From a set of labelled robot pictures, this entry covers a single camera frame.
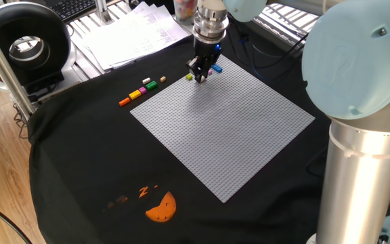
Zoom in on black computer keyboard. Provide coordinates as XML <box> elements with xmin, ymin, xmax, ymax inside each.
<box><xmin>47</xmin><ymin>0</ymin><xmax>98</xmax><ymax>22</ymax></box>

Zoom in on white printed paper sheets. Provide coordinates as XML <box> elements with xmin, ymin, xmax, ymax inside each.
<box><xmin>69</xmin><ymin>1</ymin><xmax>191</xmax><ymax>70</ymax></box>

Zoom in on black cloth with orange print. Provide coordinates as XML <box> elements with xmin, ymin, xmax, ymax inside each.
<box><xmin>27</xmin><ymin>15</ymin><xmax>390</xmax><ymax>244</ymax></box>

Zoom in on grey Lego baseplate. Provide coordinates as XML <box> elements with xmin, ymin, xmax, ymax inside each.
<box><xmin>129</xmin><ymin>54</ymin><xmax>316</xmax><ymax>204</ymax></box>

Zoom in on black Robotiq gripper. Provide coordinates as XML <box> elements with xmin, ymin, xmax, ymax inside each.
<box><xmin>186</xmin><ymin>39</ymin><xmax>223</xmax><ymax>84</ymax></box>

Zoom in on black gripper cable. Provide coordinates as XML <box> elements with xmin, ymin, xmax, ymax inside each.
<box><xmin>228</xmin><ymin>25</ymin><xmax>309</xmax><ymax>77</ymax></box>

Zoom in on aluminium frame post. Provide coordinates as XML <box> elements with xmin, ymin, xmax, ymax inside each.
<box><xmin>95</xmin><ymin>0</ymin><xmax>113</xmax><ymax>24</ymax></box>
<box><xmin>0</xmin><ymin>13</ymin><xmax>37</xmax><ymax>121</ymax></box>

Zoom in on clear cup of Lego pieces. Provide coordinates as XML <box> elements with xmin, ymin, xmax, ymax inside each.
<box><xmin>173</xmin><ymin>0</ymin><xmax>198</xmax><ymax>23</ymax></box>

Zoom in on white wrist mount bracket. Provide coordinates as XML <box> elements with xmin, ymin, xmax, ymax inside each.
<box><xmin>196</xmin><ymin>0</ymin><xmax>228</xmax><ymax>13</ymax></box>

